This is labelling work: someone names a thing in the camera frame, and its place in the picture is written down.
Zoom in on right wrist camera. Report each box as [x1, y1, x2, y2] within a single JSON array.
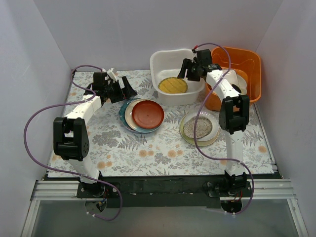
[[192, 45, 198, 63]]

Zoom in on lavender blue plate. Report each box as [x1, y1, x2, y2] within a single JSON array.
[[123, 123, 159, 134]]

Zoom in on teal embossed plate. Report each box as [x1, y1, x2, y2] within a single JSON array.
[[118, 99, 134, 126]]

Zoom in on white square dish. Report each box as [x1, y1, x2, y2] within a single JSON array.
[[222, 69, 238, 85]]

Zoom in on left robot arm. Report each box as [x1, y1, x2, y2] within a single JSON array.
[[53, 69, 137, 198]]

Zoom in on pale green plate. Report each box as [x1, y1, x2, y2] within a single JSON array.
[[179, 116, 220, 147]]

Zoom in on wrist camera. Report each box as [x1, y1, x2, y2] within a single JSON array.
[[107, 68, 118, 81], [192, 45, 198, 63]]

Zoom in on red-brown plate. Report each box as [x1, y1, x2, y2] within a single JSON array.
[[132, 100, 164, 129]]

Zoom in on white round dish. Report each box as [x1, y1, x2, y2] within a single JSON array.
[[233, 74, 247, 95]]

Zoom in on white plastic bin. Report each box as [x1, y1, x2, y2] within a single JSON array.
[[150, 48, 205, 106]]

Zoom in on cream and blue plate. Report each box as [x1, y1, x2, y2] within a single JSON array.
[[124, 98, 161, 132]]

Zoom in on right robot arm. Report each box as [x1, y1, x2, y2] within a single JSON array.
[[178, 48, 250, 196]]

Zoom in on bamboo pattern plate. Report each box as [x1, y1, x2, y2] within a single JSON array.
[[158, 77, 188, 94]]

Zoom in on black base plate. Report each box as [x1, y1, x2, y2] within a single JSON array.
[[76, 174, 255, 209]]

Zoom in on aluminium rail frame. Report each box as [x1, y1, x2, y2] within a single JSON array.
[[21, 179, 308, 237]]

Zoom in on speckled grey plate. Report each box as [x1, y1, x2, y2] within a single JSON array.
[[183, 117, 212, 139]]

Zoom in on orange plastic bin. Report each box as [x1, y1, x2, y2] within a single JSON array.
[[211, 47, 261, 105]]

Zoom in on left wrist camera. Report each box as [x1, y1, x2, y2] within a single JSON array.
[[107, 68, 118, 81]]

